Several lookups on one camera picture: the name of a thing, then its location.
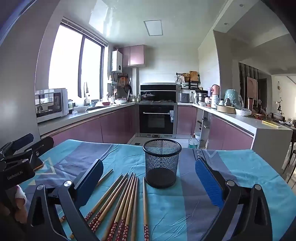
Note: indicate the bunch of wooden chopsticks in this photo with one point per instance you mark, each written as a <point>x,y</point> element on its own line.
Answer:
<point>129,197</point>

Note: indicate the wooden cutting board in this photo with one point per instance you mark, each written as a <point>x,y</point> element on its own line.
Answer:
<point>193,76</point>

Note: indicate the white water heater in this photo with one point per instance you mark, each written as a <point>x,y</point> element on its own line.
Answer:
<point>116,60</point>

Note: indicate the round bamboo steamer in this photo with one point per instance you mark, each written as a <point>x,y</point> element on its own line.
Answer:
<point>225,109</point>

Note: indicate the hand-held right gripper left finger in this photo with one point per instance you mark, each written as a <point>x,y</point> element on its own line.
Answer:
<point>90,183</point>

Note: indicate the black wall rack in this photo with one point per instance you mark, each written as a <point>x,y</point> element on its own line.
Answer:
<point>192,84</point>

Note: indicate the person's left hand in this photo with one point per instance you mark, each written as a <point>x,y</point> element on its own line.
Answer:
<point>22,208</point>

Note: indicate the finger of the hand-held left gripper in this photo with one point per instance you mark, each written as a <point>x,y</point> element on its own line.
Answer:
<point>44,146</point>
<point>23,140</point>

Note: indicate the black mesh holder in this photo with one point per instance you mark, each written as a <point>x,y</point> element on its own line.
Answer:
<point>161,162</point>

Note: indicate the white plastic bag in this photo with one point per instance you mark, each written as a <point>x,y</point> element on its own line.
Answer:
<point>243,112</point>

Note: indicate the black pot with glass lid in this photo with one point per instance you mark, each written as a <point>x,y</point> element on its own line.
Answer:
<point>148,96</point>

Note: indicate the ceiling light panel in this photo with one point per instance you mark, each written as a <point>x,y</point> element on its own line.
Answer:
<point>153,27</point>

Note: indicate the yellow flat box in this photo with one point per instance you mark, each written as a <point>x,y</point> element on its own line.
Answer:
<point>271,123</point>

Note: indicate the built-in black oven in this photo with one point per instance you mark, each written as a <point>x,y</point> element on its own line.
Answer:
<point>157,120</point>

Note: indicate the large cooking oil bottle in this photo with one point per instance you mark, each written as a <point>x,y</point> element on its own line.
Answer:
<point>193,142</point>

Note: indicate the pink kettle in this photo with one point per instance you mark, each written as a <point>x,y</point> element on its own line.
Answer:
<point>215,89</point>

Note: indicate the black range hood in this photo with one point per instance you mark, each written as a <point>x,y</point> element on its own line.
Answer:
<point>158,88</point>

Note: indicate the kitchen window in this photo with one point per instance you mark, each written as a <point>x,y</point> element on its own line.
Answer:
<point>67,60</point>

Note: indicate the stainless steel pot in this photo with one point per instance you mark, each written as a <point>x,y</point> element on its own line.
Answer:
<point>201,97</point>

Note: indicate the silver rice cooker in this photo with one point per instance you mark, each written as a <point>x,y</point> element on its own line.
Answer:
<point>183,97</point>

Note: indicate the hanging frying pan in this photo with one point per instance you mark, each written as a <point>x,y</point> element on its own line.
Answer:
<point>128,88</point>

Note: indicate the white bucket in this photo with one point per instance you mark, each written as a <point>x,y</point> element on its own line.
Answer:
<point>197,136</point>

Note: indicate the pink wall cabinet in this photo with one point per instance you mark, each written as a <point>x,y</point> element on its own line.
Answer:
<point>134,55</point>

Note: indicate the green plastic-covered appliance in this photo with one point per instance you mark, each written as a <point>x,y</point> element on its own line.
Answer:
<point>232,97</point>

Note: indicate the white bowl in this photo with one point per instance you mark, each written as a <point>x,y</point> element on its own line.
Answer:
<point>81,109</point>

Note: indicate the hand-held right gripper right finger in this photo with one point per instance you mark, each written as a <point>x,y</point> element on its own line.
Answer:
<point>208,183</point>

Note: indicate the pink base cabinets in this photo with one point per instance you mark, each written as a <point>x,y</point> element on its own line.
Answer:
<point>229,134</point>
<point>92,126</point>

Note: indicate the pink framed picture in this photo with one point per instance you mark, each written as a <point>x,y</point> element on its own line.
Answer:
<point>251,87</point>

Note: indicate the blue patterned tablecloth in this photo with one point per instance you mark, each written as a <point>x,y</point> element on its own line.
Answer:
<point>175,208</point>

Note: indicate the white microwave oven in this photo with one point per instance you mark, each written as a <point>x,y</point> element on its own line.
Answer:
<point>49,105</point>

